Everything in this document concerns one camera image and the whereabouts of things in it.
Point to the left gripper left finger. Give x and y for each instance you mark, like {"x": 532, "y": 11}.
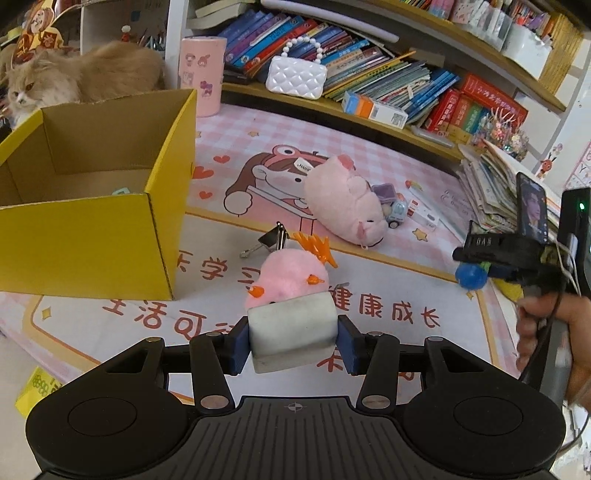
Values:
{"x": 213, "y": 356}

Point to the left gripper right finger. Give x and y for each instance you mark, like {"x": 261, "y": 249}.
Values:
{"x": 377, "y": 359}

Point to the grey white eraser block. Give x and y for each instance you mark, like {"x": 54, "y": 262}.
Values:
{"x": 292, "y": 333}

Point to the pink chick plush toy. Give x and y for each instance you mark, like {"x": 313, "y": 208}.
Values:
{"x": 293, "y": 272}

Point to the pink pig plush toy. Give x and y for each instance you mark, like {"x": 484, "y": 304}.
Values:
{"x": 342, "y": 201}

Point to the person's right hand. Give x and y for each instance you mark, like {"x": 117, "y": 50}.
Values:
{"x": 575, "y": 312}

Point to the black smartphone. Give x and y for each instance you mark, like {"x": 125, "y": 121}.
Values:
{"x": 532, "y": 209}

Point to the blue toy ball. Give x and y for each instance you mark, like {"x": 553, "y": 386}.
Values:
{"x": 471, "y": 277}

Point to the stack of booklets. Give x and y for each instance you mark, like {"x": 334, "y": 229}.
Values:
{"x": 489, "y": 180}

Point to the black binder clip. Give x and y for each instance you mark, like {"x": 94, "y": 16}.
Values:
{"x": 272, "y": 240}

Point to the small toy truck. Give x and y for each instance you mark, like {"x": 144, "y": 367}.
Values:
{"x": 394, "y": 205}

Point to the pink cartoon table mat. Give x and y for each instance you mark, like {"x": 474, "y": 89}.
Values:
{"x": 404, "y": 286}

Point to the red dictionary book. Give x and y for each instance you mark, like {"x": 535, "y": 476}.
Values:
{"x": 461, "y": 108}

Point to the yellow cardboard box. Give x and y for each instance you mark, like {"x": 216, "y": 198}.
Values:
{"x": 93, "y": 197}

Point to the wooden bookshelf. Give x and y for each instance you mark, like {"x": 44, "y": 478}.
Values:
{"x": 528, "y": 65}

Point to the orange white small box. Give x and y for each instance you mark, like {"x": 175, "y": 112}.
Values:
{"x": 366, "y": 108}

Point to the row of lower shelf books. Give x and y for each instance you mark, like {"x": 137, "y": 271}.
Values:
{"x": 355, "y": 62}

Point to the white quilted pearl handbag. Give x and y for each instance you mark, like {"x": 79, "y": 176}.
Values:
{"x": 295, "y": 76}

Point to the pink cylindrical cup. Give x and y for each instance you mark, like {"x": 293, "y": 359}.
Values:
{"x": 201, "y": 66}

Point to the fluffy orange white cat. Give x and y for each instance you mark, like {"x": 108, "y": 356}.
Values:
{"x": 110, "y": 71}

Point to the white small shelf unit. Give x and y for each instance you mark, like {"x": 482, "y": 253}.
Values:
{"x": 102, "y": 21}

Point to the red festive paper decoration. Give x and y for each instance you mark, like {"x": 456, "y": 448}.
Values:
{"x": 38, "y": 33}

